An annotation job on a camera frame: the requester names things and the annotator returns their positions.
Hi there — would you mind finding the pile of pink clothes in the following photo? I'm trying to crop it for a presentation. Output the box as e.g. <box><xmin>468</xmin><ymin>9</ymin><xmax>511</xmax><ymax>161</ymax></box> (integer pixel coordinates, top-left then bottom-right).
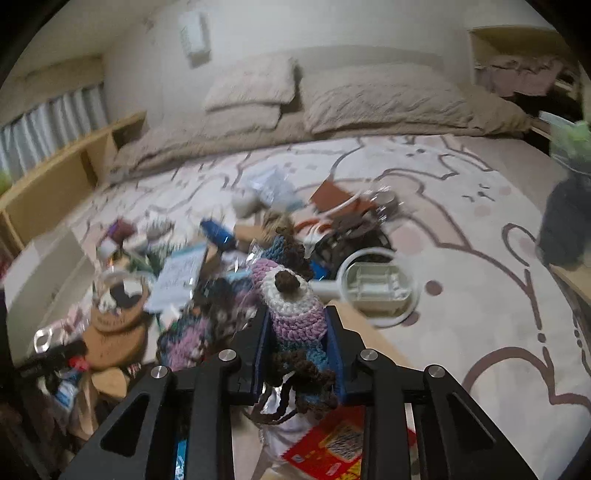
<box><xmin>475</xmin><ymin>55</ymin><xmax>566</xmax><ymax>97</ymax></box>

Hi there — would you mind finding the purple and white crochet pouch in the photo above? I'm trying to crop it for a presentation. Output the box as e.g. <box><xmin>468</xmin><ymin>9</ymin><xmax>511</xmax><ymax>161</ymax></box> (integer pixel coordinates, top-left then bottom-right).
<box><xmin>247</xmin><ymin>226</ymin><xmax>342</xmax><ymax>428</ymax></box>

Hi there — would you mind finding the clear plastic bag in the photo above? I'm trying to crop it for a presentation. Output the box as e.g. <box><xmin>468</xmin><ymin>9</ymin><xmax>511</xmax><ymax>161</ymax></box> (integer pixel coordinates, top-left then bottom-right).
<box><xmin>247</xmin><ymin>166</ymin><xmax>296</xmax><ymax>208</ymax></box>

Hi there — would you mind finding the plain cork coaster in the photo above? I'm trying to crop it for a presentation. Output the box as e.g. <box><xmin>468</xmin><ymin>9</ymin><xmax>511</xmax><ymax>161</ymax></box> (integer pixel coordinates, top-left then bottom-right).
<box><xmin>83</xmin><ymin>318</ymin><xmax>148</xmax><ymax>370</ymax></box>

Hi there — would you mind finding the wooden shelf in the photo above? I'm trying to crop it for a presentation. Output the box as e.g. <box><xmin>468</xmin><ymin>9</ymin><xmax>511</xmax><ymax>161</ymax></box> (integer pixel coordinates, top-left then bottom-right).
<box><xmin>0</xmin><ymin>111</ymin><xmax>148</xmax><ymax>250</ymax></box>

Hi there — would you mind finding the rabbit print bed sheet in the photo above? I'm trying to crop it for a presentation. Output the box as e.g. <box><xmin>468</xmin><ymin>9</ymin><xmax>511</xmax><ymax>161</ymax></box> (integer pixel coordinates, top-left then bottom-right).
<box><xmin>0</xmin><ymin>134</ymin><xmax>591</xmax><ymax>480</ymax></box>

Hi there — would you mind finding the rope knot ball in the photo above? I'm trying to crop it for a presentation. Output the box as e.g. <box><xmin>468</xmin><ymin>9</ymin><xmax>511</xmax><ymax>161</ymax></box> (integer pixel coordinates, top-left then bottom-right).
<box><xmin>261</xmin><ymin>210</ymin><xmax>296</xmax><ymax>241</ymax></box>

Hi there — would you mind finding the large quilted beige pillow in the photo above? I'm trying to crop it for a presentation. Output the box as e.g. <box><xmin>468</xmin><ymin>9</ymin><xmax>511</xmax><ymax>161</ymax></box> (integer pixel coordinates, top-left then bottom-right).
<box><xmin>300</xmin><ymin>65</ymin><xmax>476</xmax><ymax>134</ymax></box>

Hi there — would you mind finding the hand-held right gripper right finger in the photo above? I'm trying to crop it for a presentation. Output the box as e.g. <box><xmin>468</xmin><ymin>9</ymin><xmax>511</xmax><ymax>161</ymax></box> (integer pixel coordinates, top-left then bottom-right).
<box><xmin>323</xmin><ymin>305</ymin><xmax>541</xmax><ymax>480</ymax></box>

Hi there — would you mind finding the small red box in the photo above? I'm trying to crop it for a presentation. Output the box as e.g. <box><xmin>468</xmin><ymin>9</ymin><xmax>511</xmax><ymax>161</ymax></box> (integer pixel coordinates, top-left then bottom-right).
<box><xmin>108</xmin><ymin>217</ymin><xmax>139</xmax><ymax>243</ymax></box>

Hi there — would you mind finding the dark grey pouch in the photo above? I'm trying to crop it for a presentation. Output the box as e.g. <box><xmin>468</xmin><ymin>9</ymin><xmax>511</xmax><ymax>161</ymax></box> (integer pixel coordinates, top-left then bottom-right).
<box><xmin>538</xmin><ymin>173</ymin><xmax>589</xmax><ymax>271</ymax></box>

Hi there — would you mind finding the multicolour crochet piece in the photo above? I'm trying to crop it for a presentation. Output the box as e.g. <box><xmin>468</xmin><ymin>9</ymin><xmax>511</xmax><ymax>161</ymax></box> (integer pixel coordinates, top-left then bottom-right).
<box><xmin>156</xmin><ymin>277</ymin><xmax>259</xmax><ymax>372</ymax></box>

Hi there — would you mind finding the pale blue mask packet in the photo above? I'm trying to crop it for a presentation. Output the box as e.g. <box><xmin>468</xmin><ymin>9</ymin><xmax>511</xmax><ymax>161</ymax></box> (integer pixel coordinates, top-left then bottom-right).
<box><xmin>148</xmin><ymin>244</ymin><xmax>208</xmax><ymax>315</ymax></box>

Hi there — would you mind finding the round panda cork coaster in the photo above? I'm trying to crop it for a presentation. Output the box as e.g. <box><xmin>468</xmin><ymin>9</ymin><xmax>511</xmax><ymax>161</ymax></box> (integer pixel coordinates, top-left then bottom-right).
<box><xmin>90</xmin><ymin>272</ymin><xmax>151</xmax><ymax>333</ymax></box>

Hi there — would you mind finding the white makeup sponge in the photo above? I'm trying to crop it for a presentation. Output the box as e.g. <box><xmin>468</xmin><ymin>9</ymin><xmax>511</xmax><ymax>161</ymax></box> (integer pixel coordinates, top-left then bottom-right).
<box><xmin>231</xmin><ymin>189</ymin><xmax>259</xmax><ymax>217</ymax></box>

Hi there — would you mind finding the white round ring holder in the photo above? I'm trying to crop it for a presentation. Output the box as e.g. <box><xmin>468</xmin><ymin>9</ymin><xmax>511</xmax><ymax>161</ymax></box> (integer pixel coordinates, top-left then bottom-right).
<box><xmin>311</xmin><ymin>248</ymin><xmax>422</xmax><ymax>329</ymax></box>

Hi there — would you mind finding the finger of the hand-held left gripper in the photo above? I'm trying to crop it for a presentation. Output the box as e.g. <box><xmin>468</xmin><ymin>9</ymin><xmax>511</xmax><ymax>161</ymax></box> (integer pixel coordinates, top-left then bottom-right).
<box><xmin>17</xmin><ymin>342</ymin><xmax>88</xmax><ymax>372</ymax></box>

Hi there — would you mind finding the wall niche shelf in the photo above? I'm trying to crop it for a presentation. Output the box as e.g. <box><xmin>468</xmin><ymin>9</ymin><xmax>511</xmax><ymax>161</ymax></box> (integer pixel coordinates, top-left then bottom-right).
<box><xmin>470</xmin><ymin>25</ymin><xmax>583</xmax><ymax>121</ymax></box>

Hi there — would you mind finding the beige printed curtain valance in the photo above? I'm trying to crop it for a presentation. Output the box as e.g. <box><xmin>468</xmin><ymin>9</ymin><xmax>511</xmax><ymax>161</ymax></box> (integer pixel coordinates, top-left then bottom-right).
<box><xmin>14</xmin><ymin>55</ymin><xmax>105</xmax><ymax>100</ymax></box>

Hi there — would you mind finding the grey-blue curtain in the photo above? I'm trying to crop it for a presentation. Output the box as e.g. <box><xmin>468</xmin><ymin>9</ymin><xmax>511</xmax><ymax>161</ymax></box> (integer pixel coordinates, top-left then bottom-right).
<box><xmin>0</xmin><ymin>85</ymin><xmax>109</xmax><ymax>181</ymax></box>

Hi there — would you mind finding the red snack packet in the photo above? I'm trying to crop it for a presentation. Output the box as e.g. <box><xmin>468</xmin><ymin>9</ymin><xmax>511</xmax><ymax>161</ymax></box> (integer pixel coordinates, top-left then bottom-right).
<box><xmin>281</xmin><ymin>406</ymin><xmax>416</xmax><ymax>480</ymax></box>

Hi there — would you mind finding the blue tube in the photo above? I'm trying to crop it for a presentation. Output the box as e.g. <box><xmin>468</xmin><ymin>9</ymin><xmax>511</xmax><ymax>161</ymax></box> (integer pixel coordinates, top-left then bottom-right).
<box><xmin>199</xmin><ymin>218</ymin><xmax>238</xmax><ymax>250</ymax></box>

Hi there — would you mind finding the fluffy beige pillow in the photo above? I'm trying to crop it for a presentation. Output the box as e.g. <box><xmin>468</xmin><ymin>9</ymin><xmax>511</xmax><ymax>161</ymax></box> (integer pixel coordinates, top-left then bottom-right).
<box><xmin>203</xmin><ymin>55</ymin><xmax>298</xmax><ymax>112</ymax></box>

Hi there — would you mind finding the clear bag with green contents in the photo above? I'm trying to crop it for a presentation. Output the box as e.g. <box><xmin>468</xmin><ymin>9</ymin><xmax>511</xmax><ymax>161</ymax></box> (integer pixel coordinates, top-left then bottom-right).
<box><xmin>538</xmin><ymin>111</ymin><xmax>591</xmax><ymax>174</ymax></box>

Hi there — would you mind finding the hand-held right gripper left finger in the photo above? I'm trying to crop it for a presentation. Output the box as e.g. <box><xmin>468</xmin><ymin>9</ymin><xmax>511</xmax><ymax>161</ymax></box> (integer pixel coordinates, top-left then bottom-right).
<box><xmin>58</xmin><ymin>305</ymin><xmax>273</xmax><ymax>480</ymax></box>

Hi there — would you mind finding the grey fluffy hair tie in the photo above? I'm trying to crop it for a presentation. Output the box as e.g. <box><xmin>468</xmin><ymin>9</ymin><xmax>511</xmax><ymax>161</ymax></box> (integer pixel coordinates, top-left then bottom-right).
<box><xmin>145</xmin><ymin>218</ymin><xmax>176</xmax><ymax>241</ymax></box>

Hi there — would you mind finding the brown leather pouch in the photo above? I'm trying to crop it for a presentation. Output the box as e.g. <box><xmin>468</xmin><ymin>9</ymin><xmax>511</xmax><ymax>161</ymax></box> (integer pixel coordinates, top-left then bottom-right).
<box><xmin>308</xmin><ymin>179</ymin><xmax>356</xmax><ymax>213</ymax></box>

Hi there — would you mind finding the beige folded duvet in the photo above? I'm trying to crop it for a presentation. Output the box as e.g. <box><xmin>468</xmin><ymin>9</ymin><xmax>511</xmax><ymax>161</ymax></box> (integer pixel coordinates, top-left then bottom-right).
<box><xmin>108</xmin><ymin>99</ymin><xmax>532</xmax><ymax>183</ymax></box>

